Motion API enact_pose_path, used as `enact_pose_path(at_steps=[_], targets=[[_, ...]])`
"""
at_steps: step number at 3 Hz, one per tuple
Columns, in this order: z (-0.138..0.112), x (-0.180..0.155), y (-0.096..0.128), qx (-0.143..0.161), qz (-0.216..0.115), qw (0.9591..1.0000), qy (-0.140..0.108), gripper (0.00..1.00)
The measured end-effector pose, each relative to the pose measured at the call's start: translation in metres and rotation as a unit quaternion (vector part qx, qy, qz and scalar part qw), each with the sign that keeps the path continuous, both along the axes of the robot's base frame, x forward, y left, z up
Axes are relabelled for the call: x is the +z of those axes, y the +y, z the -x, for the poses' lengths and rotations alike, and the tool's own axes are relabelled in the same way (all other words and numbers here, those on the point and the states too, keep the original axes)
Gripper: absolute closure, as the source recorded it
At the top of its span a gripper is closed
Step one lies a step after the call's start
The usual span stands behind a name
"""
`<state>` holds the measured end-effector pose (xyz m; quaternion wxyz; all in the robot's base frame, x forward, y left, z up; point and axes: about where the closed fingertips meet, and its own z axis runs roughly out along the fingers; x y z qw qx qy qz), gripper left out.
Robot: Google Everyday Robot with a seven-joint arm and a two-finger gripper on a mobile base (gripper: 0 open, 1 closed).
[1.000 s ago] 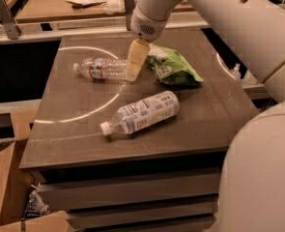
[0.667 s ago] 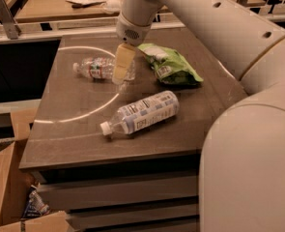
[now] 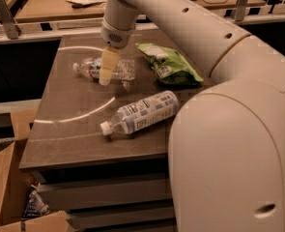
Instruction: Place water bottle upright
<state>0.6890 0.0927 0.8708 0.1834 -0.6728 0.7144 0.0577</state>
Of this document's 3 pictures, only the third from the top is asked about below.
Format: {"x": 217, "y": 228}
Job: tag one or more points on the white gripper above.
{"x": 115, "y": 36}

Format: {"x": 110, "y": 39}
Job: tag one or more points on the clear water bottle red label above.
{"x": 90, "y": 68}

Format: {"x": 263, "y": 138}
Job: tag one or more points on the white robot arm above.
{"x": 226, "y": 145}

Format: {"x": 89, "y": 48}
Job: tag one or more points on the water bottle white blue label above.
{"x": 142, "y": 114}

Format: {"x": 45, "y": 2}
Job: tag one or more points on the green chip bag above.
{"x": 169, "y": 65}

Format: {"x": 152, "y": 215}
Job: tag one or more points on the wooden desk in background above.
{"x": 56, "y": 10}

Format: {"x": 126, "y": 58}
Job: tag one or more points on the grey drawer cabinet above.
{"x": 104, "y": 184}

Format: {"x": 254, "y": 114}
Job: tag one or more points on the cardboard box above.
{"x": 14, "y": 185}

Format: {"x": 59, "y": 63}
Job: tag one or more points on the snack packet in box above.
{"x": 35, "y": 207}

